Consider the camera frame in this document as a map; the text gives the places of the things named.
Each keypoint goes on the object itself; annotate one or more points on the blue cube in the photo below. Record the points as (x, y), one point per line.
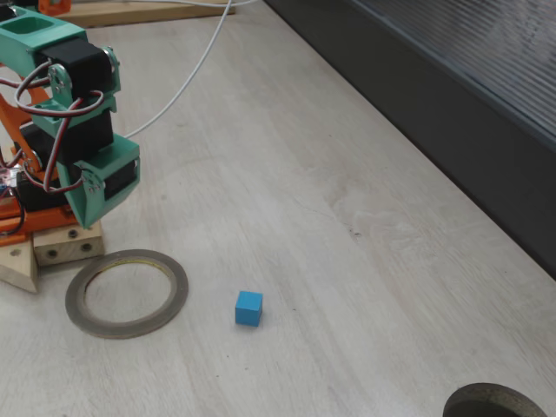
(248, 309)

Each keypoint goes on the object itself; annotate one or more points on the grey glass desk partition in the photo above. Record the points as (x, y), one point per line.
(434, 108)

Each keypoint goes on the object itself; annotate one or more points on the pale wooden plank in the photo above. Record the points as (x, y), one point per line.
(19, 269)

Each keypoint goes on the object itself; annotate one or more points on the pale wooden block with holes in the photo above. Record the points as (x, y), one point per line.
(65, 247)

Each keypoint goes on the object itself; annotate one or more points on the orange printed leader arm part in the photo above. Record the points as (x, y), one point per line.
(54, 5)

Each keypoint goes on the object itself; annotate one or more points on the red controller board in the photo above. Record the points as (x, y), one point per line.
(6, 176)

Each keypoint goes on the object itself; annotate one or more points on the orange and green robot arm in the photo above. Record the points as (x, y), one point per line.
(26, 43)

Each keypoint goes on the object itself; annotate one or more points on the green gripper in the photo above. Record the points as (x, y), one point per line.
(89, 204)

